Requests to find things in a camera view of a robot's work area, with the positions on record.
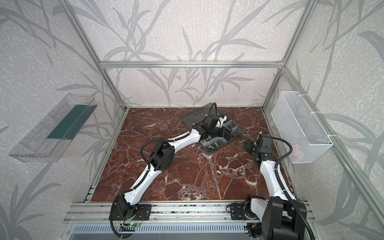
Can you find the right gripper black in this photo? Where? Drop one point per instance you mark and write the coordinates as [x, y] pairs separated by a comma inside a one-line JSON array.
[[249, 145]]

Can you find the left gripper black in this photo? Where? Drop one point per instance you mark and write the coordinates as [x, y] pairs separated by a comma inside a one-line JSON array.
[[218, 129]]

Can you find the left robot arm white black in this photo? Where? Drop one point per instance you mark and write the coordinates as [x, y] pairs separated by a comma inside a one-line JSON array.
[[159, 154]]

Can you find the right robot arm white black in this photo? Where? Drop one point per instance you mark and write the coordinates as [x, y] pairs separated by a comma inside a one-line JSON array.
[[281, 217]]

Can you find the grey compartment organizer box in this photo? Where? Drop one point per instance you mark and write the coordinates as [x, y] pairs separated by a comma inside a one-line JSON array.
[[212, 145]]

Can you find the pink object in basket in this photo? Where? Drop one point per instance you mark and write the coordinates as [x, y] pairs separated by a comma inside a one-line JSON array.
[[297, 152]]

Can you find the small electronics board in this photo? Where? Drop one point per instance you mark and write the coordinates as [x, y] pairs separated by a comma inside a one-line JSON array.
[[127, 227]]

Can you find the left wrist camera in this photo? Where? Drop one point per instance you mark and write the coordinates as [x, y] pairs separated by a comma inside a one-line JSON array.
[[222, 118]]

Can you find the white wire mesh basket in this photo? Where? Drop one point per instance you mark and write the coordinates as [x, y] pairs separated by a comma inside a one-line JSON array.
[[298, 124]]

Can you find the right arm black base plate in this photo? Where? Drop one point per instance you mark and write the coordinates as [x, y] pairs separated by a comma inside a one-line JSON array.
[[237, 211]]

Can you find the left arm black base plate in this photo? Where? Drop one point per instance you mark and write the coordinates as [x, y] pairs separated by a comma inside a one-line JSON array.
[[138, 212]]

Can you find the aluminium frame back crossbar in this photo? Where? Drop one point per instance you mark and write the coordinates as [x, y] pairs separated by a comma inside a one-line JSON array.
[[189, 64]]

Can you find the aluminium front rail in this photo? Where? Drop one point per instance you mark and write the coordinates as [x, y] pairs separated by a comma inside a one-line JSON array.
[[161, 212]]

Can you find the clear acrylic wall shelf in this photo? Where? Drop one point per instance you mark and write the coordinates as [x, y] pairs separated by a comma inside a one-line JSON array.
[[50, 138]]

